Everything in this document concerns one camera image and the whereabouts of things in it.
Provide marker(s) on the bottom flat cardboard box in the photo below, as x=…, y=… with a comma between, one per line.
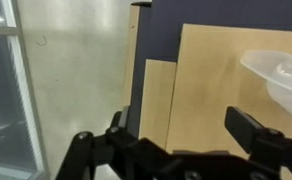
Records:
x=156, y=26

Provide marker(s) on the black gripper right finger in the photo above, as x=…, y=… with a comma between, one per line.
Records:
x=242, y=127

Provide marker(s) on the clear plastic measuring jug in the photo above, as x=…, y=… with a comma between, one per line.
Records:
x=275, y=68

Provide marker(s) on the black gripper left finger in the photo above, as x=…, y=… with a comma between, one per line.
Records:
x=119, y=125

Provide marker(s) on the upper cardboard box under jug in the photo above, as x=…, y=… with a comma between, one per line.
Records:
x=210, y=78

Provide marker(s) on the middle large cardboard box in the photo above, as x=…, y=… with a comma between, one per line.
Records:
x=157, y=95

